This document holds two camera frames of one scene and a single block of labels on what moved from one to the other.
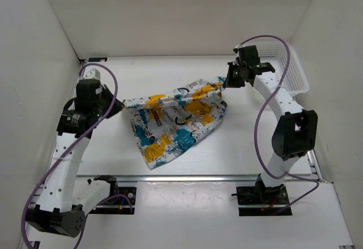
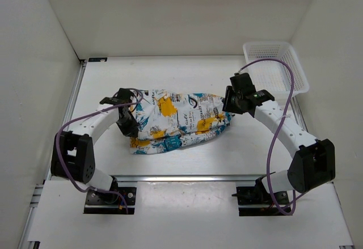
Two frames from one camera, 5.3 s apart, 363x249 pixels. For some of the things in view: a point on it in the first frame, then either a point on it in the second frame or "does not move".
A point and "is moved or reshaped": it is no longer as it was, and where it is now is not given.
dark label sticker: [97, 59] does not move
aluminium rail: [89, 178] does not move
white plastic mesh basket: [275, 54] does not move
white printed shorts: [166, 123] is moved or reshaped
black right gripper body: [239, 76] -> [236, 108]
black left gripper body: [98, 107] -> [123, 121]
